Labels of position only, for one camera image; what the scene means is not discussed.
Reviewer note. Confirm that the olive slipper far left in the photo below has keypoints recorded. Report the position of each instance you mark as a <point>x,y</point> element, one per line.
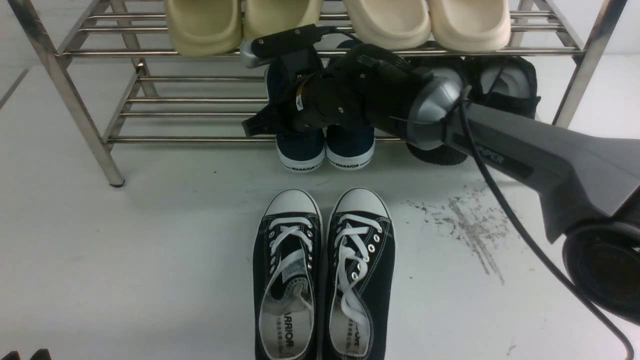
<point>199,28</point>

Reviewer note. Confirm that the black knit sneaker right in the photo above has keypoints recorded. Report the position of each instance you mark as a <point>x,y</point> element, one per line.
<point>504,82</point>

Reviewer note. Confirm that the black canvas laced sneaker left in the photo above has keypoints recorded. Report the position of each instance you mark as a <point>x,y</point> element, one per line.
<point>287,252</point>

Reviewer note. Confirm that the black canvas laced sneaker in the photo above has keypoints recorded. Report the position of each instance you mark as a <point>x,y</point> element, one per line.
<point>287,252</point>
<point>361,253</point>

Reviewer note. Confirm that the cream slipper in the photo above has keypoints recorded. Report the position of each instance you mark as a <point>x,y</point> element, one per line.
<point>470,26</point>
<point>390,24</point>

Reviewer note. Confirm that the stainless steel shoe rack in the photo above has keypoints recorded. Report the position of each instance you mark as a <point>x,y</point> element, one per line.
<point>108,30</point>

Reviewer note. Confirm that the black knit sneaker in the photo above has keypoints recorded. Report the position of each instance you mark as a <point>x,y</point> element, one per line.
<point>504,82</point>
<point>451,68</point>

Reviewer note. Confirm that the cream slipper far right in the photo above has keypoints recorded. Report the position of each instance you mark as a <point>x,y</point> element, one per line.
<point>470,26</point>

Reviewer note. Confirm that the navy slip-on shoe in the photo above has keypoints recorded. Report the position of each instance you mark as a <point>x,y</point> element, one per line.
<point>349,145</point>
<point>304,152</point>

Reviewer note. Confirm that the black canvas laced sneaker right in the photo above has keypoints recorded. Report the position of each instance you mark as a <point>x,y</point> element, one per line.
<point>361,253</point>

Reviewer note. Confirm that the olive slipper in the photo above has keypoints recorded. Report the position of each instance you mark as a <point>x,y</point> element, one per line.
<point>267,17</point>
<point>199,28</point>

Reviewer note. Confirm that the black knit sneaker left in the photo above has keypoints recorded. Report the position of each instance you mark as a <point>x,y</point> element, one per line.
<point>451,68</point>

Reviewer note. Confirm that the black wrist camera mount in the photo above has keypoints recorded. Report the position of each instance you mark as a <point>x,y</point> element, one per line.
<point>258,52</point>

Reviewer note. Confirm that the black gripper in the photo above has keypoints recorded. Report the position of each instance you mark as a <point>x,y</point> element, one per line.
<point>367,87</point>

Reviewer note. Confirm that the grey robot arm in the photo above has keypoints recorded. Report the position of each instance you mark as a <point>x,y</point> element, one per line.
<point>588,186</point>

